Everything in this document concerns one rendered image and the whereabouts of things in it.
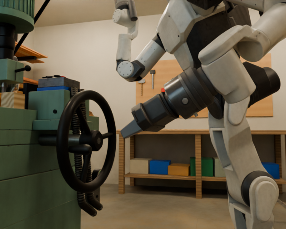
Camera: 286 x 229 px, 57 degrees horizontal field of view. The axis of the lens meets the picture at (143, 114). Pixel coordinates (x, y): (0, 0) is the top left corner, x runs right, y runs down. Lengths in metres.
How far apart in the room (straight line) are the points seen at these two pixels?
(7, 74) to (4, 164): 0.31
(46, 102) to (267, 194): 0.81
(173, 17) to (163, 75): 3.22
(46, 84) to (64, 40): 4.11
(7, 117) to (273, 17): 0.68
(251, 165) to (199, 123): 3.01
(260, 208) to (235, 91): 0.61
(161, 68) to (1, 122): 3.59
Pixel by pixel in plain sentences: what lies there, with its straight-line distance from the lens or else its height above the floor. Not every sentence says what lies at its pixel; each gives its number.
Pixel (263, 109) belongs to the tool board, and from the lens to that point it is 4.12.
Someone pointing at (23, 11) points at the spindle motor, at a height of 1.23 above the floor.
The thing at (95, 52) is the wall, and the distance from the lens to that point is 4.63.
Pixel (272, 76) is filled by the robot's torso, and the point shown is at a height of 1.05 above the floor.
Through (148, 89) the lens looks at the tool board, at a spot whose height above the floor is 1.49.
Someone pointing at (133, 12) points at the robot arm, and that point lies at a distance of 1.33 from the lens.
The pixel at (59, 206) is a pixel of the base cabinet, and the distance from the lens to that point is 0.98.
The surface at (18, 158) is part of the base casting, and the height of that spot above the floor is 0.76.
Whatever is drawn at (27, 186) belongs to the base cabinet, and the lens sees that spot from 0.85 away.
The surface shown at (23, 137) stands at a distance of 0.82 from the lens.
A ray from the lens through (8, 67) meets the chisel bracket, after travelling 0.96.
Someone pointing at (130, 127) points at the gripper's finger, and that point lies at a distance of 0.59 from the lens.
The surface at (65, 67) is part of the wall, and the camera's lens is 4.82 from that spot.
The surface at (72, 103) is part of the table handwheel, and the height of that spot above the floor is 0.91.
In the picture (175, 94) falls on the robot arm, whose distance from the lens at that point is 0.52.
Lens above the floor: 0.84
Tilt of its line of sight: 4 degrees up
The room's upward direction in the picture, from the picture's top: straight up
